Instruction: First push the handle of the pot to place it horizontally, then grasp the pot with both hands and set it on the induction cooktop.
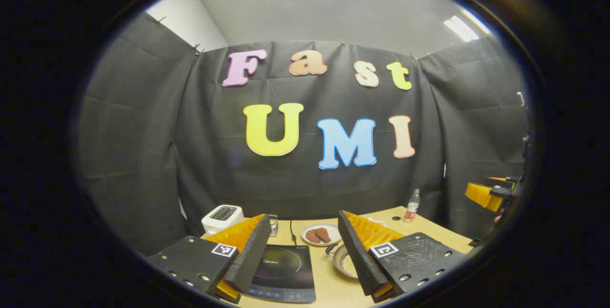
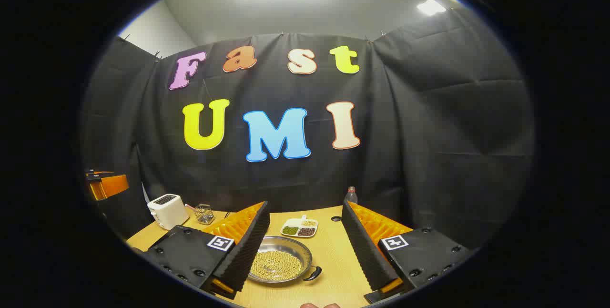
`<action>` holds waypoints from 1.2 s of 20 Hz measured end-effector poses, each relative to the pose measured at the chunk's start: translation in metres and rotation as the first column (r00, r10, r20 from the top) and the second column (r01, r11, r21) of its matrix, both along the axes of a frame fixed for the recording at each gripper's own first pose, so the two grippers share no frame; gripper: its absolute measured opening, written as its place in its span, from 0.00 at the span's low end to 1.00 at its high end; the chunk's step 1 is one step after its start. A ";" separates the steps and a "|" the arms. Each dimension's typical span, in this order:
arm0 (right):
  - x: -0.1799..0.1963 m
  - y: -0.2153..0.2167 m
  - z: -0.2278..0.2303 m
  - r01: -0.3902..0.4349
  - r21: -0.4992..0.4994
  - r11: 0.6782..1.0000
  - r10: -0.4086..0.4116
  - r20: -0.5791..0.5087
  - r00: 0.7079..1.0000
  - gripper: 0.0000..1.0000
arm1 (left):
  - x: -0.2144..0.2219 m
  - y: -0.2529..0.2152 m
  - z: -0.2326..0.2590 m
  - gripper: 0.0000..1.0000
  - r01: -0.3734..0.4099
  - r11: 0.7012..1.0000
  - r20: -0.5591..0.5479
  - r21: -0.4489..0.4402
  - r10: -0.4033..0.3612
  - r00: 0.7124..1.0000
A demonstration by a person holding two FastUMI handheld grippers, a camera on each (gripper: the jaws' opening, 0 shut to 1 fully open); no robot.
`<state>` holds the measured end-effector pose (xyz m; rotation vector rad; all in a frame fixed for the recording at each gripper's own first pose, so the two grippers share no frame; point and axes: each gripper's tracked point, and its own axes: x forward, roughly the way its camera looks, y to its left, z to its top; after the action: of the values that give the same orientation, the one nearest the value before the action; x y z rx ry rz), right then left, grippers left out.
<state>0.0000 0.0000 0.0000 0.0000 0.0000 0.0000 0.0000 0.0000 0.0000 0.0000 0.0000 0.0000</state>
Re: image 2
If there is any metal wire basket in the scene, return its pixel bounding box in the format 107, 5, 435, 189
193, 203, 215, 225

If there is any white divided bean dish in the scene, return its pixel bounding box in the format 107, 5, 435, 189
280, 215, 319, 238

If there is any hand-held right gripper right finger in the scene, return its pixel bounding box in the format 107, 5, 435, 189
341, 199, 478, 305

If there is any white toaster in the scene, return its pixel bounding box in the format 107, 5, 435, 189
147, 194, 190, 231

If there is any small ceiling light panel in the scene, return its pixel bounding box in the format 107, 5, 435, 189
416, 0, 447, 17

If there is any black backdrop cloth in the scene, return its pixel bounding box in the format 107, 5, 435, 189
80, 7, 535, 252

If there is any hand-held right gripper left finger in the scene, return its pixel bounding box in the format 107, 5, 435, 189
142, 201, 271, 300

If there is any pile of yellow soybeans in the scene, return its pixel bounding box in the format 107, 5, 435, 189
250, 250, 304, 282

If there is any steel pot with black handles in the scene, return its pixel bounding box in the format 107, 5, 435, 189
245, 236, 323, 285

